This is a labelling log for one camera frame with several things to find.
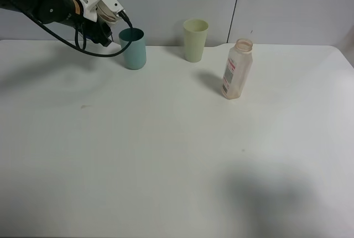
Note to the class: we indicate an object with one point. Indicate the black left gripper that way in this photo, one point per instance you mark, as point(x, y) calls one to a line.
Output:
point(98, 32)

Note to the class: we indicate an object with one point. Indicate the blue sleeved paper cup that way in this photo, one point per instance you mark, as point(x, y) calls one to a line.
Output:
point(105, 14)

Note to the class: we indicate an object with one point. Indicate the clear plastic drink bottle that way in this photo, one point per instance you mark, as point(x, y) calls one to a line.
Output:
point(238, 65)

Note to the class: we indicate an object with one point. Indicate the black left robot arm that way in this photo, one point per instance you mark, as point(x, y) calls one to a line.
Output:
point(66, 12)

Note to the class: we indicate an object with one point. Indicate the teal plastic cup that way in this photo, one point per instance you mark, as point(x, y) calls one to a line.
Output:
point(135, 55)

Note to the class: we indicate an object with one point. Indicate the pale green plastic cup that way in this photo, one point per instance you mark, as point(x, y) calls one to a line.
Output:
point(195, 34)

